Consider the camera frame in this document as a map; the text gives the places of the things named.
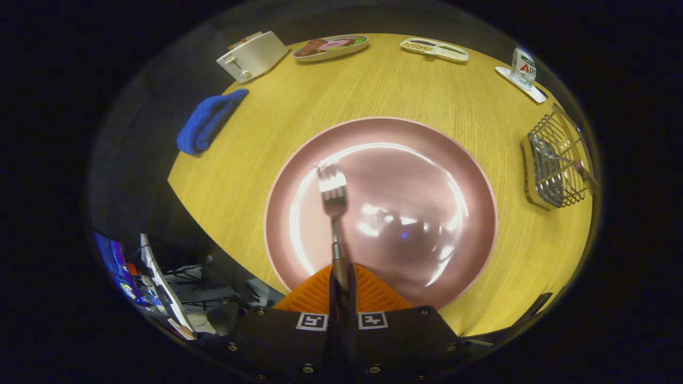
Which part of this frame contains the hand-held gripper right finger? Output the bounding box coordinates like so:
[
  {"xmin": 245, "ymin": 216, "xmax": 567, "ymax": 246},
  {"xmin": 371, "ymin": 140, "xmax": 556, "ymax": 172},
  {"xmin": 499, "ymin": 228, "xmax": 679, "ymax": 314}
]
[{"xmin": 341, "ymin": 263, "xmax": 465, "ymax": 382}]

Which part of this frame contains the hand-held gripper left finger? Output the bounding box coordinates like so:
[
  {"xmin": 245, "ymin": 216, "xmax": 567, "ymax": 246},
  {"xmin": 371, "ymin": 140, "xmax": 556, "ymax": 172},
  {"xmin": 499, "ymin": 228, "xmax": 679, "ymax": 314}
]
[{"xmin": 195, "ymin": 264, "xmax": 342, "ymax": 382}]

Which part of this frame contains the metal fork with brown handle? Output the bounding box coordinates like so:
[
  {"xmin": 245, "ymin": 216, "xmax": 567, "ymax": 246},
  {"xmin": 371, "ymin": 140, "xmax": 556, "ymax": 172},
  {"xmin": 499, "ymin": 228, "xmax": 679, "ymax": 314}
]
[{"xmin": 317, "ymin": 162, "xmax": 351, "ymax": 293}]

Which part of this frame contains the pink plate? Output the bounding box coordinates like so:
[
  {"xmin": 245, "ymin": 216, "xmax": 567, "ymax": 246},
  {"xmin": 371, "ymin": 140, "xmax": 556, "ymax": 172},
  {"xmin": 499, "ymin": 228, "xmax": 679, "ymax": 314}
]
[{"xmin": 264, "ymin": 116, "xmax": 498, "ymax": 310}]

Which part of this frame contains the computer monitor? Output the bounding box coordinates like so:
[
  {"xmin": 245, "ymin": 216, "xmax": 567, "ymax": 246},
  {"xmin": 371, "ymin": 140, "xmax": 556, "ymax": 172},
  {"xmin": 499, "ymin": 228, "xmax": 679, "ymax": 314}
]
[{"xmin": 92, "ymin": 229, "xmax": 142, "ymax": 306}]

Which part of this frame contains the blue folded cloth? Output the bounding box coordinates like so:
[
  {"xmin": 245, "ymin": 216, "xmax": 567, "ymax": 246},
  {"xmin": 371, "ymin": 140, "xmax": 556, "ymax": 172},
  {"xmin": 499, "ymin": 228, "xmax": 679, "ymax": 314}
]
[{"xmin": 176, "ymin": 89, "xmax": 250, "ymax": 156}]

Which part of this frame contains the grey plate of toy food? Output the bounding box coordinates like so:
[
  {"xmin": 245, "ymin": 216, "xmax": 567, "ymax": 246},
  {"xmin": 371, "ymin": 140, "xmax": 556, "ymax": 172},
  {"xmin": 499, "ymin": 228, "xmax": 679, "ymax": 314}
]
[{"xmin": 291, "ymin": 34, "xmax": 370, "ymax": 63}]

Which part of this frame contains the white toaster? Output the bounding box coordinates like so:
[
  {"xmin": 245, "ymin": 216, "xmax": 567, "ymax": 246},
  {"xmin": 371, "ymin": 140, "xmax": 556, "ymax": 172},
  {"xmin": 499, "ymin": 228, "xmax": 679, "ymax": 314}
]
[{"xmin": 216, "ymin": 30, "xmax": 289, "ymax": 84}]

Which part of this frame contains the white divided tray of beans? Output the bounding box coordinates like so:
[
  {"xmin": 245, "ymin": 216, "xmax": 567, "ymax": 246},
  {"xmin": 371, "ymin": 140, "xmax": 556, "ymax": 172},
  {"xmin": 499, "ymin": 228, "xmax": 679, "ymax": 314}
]
[{"xmin": 400, "ymin": 37, "xmax": 469, "ymax": 63}]

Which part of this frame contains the white square coaster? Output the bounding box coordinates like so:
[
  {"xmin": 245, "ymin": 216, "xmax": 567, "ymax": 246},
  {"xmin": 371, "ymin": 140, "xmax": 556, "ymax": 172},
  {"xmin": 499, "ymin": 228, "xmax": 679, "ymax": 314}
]
[{"xmin": 495, "ymin": 66, "xmax": 548, "ymax": 104}]

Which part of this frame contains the brown toast slice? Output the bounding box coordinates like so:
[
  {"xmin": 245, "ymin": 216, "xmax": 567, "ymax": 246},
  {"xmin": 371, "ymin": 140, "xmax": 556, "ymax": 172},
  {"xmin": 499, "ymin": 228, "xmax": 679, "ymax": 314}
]
[{"xmin": 228, "ymin": 31, "xmax": 264, "ymax": 51}]

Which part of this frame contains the clear bottle with green label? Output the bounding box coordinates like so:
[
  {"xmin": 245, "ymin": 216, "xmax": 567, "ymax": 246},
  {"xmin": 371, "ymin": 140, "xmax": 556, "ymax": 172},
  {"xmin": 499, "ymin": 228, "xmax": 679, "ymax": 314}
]
[{"xmin": 509, "ymin": 46, "xmax": 538, "ymax": 90}]

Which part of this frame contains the metal wire basket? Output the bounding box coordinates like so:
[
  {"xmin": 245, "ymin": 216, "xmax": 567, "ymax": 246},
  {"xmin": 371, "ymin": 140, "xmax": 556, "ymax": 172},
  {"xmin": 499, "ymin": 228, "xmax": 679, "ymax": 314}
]
[{"xmin": 521, "ymin": 103, "xmax": 594, "ymax": 210}]

